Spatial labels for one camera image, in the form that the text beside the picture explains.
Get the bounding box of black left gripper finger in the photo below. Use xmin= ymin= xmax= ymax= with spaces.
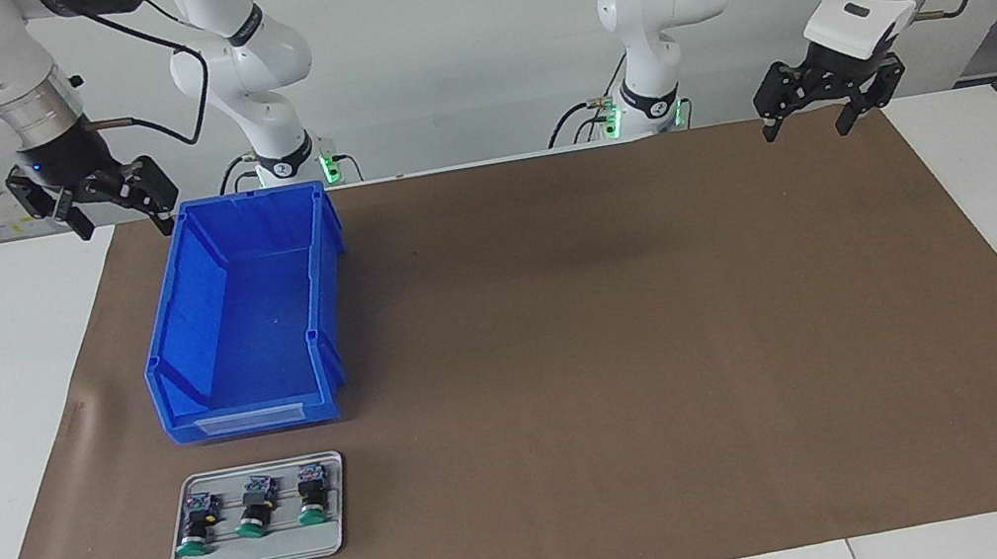
xmin=827 ymin=52 xmax=915 ymax=136
xmin=747 ymin=56 xmax=826 ymax=144

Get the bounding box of grey metal tray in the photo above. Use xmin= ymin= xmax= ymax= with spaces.
xmin=154 ymin=449 xmax=358 ymax=559

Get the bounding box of black base cable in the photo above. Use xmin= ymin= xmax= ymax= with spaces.
xmin=214 ymin=151 xmax=263 ymax=197
xmin=536 ymin=54 xmax=641 ymax=150

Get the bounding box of green push button switch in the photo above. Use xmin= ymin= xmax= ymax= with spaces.
xmin=290 ymin=459 xmax=338 ymax=528
xmin=227 ymin=472 xmax=287 ymax=542
xmin=168 ymin=491 xmax=230 ymax=559

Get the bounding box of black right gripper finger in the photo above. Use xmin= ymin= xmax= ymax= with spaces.
xmin=81 ymin=153 xmax=185 ymax=248
xmin=4 ymin=157 xmax=98 ymax=252

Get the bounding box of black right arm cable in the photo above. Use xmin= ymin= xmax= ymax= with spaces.
xmin=37 ymin=0 xmax=220 ymax=167

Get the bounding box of blue plastic storage bin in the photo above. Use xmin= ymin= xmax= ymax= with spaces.
xmin=120 ymin=178 xmax=373 ymax=449

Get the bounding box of brown paper table mat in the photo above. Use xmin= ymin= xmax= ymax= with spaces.
xmin=0 ymin=81 xmax=997 ymax=559

